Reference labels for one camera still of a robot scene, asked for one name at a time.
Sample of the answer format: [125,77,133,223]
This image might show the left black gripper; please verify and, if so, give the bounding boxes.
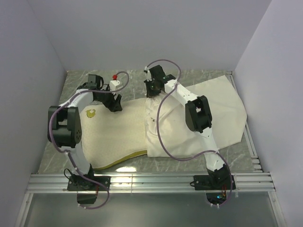
[96,84,123,112]

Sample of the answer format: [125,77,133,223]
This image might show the cream quilted pillow yellow edge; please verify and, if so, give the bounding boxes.
[80,98,147,169]

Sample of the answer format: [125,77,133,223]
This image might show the cream satin pillowcase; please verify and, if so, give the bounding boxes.
[145,76,247,158]

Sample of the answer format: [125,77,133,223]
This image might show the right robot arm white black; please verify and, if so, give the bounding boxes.
[144,65,234,190]

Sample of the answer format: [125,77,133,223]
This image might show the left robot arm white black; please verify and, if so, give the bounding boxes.
[47,72,127,190]

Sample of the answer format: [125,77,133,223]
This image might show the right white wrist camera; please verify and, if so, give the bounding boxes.
[143,66,152,84]

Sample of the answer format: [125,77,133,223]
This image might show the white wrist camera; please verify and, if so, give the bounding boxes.
[143,66,152,84]
[109,74,124,92]

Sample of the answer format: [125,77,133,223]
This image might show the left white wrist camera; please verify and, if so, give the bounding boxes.
[109,74,124,92]

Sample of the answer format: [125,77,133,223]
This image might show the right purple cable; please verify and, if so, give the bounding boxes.
[143,59,234,207]

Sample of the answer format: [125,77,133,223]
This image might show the purple cable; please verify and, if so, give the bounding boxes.
[47,70,130,210]
[143,59,234,207]

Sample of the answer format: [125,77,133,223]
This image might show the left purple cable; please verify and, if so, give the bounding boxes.
[47,70,130,210]

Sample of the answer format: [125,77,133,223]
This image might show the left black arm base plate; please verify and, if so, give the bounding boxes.
[67,175,111,192]

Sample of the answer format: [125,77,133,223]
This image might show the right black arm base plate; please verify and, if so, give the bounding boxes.
[190,175,236,191]

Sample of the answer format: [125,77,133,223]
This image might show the aluminium right side rail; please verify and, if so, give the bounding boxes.
[227,71,264,173]

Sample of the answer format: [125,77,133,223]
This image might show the aluminium front mounting rail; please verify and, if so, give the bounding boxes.
[26,172,276,194]

